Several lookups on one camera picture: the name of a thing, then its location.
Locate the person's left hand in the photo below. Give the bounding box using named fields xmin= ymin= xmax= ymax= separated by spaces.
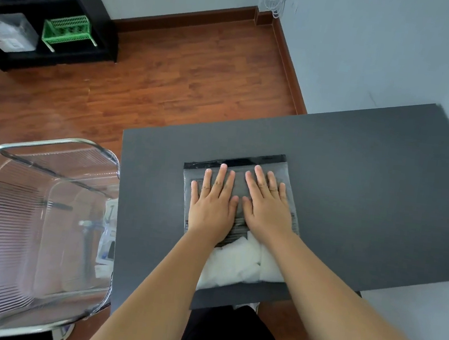
xmin=183 ymin=160 xmax=244 ymax=249

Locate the person's right hand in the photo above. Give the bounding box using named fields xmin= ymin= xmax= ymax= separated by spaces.
xmin=236 ymin=164 xmax=302 ymax=250

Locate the clear zip bag with cotton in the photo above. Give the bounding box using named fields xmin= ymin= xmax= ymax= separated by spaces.
xmin=170 ymin=144 xmax=309 ymax=301

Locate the clear plastic basket with handles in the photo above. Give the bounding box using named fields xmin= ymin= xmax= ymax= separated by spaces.
xmin=0 ymin=129 xmax=130 ymax=340

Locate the person's right forearm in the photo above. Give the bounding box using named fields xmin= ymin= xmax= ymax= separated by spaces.
xmin=249 ymin=227 xmax=449 ymax=340

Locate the person's left forearm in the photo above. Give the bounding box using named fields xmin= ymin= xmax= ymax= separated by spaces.
xmin=83 ymin=216 xmax=228 ymax=340

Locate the person's grey white shoe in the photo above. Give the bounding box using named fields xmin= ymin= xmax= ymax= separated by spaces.
xmin=232 ymin=300 xmax=260 ymax=314

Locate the green plastic basket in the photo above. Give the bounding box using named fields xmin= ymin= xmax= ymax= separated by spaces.
xmin=40 ymin=11 xmax=101 ymax=58

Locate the white storage box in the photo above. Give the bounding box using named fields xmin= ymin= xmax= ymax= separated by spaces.
xmin=0 ymin=11 xmax=42 ymax=57

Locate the pile of small packets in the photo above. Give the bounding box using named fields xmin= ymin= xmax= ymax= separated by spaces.
xmin=94 ymin=197 xmax=121 ymax=267

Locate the black bookshelf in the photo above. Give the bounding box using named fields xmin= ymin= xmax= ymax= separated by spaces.
xmin=0 ymin=0 xmax=125 ymax=85

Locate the white coiled cable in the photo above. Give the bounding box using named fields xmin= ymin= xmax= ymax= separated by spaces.
xmin=262 ymin=0 xmax=299 ymax=22

